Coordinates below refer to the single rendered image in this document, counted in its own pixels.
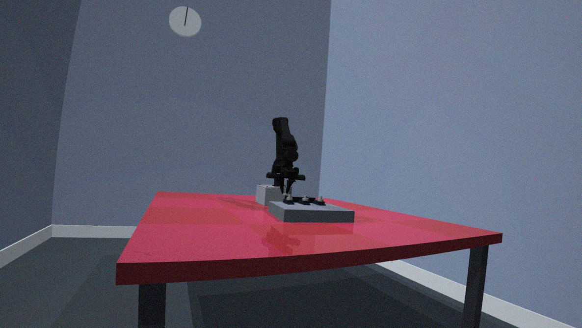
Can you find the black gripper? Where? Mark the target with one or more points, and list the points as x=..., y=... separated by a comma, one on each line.
x=280, y=180

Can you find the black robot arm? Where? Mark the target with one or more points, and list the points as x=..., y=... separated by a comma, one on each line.
x=286, y=148

